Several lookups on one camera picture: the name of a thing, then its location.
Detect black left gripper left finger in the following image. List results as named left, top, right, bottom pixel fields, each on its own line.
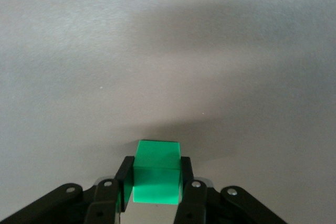
left=0, top=156, right=136, bottom=224

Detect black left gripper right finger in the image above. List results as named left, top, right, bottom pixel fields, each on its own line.
left=173, top=156, right=287, bottom=224

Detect green cube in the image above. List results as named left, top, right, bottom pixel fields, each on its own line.
left=131, top=140, right=183, bottom=205

